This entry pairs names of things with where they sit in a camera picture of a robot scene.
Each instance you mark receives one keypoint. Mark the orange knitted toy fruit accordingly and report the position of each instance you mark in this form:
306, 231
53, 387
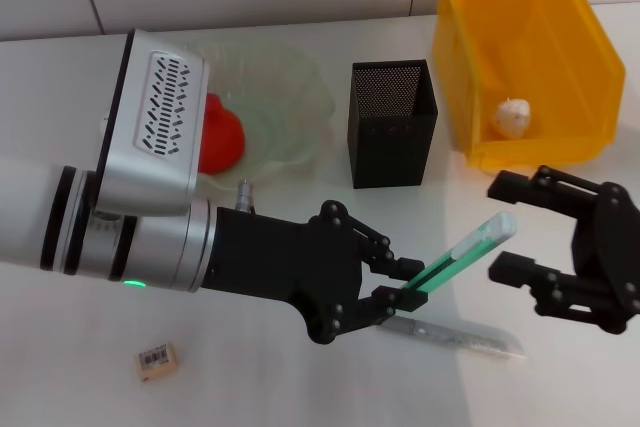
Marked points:
225, 137

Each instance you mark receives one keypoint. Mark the black mesh pen holder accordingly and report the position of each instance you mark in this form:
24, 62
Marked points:
390, 157

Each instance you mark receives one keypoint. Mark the beige eraser with barcode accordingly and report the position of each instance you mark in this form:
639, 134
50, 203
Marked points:
156, 361

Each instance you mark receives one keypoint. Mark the green white utility knife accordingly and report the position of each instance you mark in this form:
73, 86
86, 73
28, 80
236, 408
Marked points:
465, 252

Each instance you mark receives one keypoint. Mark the clear pen grey cap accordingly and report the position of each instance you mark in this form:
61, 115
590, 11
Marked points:
440, 334

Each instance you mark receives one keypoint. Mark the left gripper silver plug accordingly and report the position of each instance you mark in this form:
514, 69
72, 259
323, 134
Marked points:
246, 194

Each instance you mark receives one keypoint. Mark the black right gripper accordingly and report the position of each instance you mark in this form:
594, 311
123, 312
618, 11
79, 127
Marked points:
610, 257

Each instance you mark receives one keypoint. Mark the clear wavy fruit plate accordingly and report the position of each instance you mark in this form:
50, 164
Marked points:
280, 97

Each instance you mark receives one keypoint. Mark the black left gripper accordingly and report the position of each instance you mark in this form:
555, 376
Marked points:
280, 262

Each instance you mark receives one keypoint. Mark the white paper ball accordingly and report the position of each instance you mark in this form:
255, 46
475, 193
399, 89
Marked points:
512, 116

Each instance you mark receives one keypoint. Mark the yellow plastic storage bin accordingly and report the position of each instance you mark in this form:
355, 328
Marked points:
540, 47

